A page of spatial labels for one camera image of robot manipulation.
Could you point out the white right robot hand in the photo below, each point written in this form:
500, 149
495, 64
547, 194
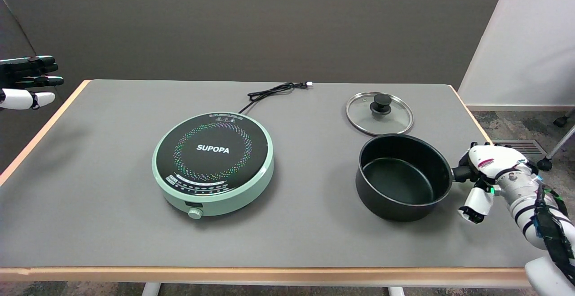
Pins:
494, 160

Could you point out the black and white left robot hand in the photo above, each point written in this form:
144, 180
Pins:
22, 98

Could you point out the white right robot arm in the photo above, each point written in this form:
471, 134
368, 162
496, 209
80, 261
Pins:
523, 197

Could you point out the floor vent grille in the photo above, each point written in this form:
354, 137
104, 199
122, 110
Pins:
521, 147

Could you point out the gray chair leg with caster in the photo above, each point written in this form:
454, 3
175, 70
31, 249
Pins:
545, 164
559, 121

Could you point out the glass lid with black knob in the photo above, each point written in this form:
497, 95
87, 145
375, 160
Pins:
379, 114

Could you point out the white table leg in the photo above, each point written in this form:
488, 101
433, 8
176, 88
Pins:
150, 289
396, 291

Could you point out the green round induction cooker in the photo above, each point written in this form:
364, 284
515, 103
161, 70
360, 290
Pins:
213, 163

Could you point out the gray table mat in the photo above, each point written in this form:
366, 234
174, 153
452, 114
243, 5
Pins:
292, 233

